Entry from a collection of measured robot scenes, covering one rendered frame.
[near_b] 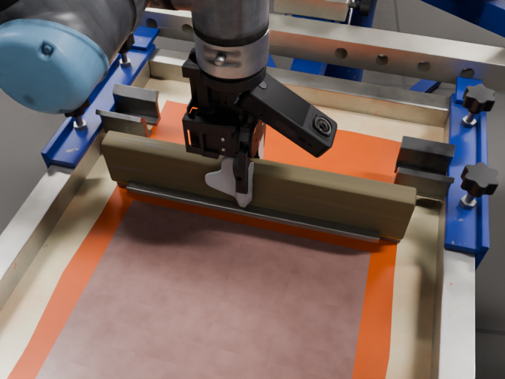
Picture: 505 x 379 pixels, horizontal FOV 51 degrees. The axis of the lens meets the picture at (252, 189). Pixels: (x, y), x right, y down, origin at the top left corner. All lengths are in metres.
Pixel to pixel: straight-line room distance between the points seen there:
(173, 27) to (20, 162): 1.43
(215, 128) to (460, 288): 0.34
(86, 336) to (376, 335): 0.34
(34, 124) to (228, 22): 2.01
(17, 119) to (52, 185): 1.75
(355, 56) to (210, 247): 0.41
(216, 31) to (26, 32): 0.18
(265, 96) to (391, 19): 2.48
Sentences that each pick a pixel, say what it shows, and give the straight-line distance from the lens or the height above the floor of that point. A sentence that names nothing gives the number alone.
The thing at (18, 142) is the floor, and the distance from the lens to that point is 2.40.
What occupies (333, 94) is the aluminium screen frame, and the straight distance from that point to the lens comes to 0.88.
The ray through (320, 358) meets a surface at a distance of 0.63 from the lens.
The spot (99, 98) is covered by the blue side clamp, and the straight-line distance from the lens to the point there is 0.87.
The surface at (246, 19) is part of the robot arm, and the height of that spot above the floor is 1.27.
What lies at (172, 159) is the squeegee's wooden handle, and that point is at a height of 1.05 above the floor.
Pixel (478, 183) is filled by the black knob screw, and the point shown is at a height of 1.06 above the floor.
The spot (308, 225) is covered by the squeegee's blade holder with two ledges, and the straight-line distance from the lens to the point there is 0.69.
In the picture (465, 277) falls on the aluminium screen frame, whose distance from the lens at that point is 0.69.
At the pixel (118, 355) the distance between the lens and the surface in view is 0.65.
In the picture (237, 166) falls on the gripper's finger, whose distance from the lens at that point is 0.60.
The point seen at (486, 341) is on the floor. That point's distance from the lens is 1.83.
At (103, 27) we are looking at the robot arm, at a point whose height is 1.32.
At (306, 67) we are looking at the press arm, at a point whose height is 0.92.
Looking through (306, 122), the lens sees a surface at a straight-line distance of 0.58.
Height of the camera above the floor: 1.54
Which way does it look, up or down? 50 degrees down
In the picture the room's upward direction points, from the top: straight up
